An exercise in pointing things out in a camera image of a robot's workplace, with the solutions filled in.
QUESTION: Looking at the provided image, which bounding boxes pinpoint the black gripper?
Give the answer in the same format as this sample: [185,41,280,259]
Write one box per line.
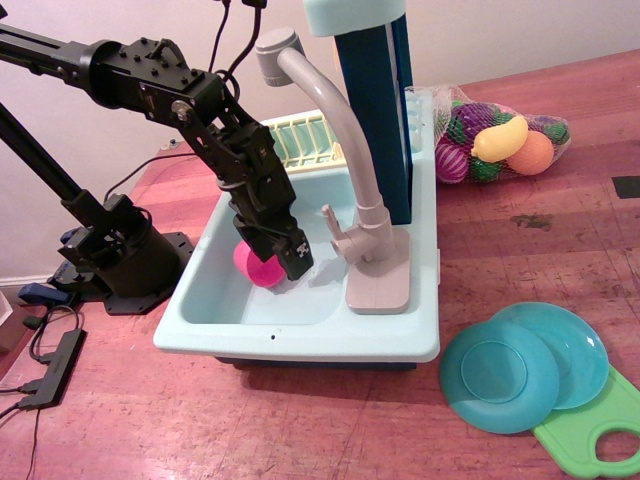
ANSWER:
[199,108,314,281]

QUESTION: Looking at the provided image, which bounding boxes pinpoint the pink plastic toy cup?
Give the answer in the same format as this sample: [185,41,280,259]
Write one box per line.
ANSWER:
[233,241,286,288]

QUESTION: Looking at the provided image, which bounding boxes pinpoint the light blue toy sink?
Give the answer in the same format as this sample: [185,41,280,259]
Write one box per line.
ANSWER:
[153,97,440,363]

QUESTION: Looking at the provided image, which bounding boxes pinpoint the grey toy faucet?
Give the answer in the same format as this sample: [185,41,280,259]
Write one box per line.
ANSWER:
[255,27,411,314]

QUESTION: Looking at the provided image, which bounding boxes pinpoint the yellow dish rack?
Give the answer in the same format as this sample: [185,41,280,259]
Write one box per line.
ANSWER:
[262,109,346,174]

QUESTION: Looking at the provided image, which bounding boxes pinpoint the purple striped toy fruit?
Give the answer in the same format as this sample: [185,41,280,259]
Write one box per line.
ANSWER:
[435,143,469,184]

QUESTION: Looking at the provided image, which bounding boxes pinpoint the mesh bag of toy fruit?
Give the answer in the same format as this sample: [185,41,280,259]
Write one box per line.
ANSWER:
[405,85,571,185]

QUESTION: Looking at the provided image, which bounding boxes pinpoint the dark blue water tower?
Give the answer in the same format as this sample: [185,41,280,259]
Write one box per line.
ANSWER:
[303,0,413,225]

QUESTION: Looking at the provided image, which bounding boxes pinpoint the yellow toy mango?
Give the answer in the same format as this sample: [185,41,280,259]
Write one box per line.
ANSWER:
[471,115,528,163]

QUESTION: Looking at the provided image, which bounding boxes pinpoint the blue clamp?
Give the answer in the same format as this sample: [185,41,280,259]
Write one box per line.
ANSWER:
[18,283,73,306]

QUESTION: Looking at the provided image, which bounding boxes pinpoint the black USB hub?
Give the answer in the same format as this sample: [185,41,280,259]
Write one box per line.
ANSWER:
[17,328,87,411]

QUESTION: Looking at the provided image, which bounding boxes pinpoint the front teal plate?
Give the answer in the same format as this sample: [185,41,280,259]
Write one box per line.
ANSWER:
[440,321,560,434]

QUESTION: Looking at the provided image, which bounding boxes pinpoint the teal plate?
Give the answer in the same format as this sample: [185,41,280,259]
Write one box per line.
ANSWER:
[440,321,560,434]
[491,302,609,410]

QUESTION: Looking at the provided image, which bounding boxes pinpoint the orange toy fruit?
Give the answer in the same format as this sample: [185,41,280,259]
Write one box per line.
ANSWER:
[507,131,554,176]

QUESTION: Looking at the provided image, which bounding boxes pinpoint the rear teal plate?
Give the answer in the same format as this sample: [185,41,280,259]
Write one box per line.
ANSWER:
[491,302,609,410]

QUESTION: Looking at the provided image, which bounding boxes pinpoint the green cutting board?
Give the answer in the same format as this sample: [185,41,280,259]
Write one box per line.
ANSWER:
[532,367,639,479]

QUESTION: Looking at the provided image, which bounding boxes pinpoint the black tape patch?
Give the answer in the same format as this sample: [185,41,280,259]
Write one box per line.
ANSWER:
[612,176,640,199]

